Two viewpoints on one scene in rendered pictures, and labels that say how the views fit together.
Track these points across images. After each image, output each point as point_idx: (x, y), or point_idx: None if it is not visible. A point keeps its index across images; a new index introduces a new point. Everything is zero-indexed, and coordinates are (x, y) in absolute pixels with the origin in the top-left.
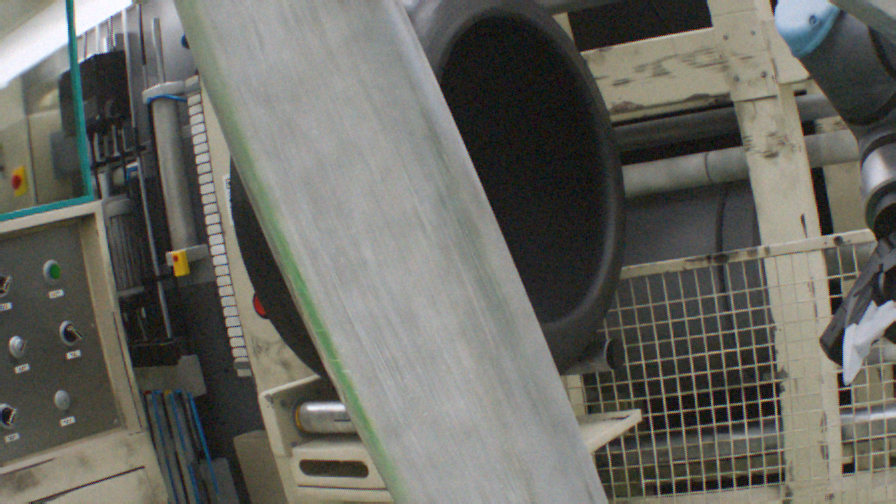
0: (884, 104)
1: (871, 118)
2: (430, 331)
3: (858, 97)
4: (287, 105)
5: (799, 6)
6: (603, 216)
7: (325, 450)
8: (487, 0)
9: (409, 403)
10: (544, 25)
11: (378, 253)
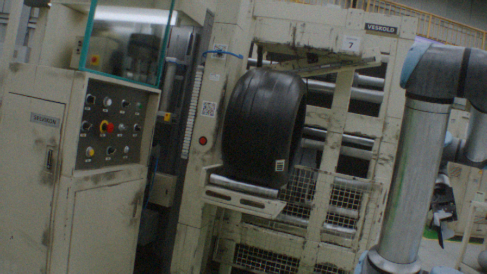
0: (442, 164)
1: None
2: (429, 195)
3: None
4: (434, 148)
5: None
6: (295, 150)
7: (218, 189)
8: (305, 88)
9: (418, 207)
10: (306, 98)
11: (430, 180)
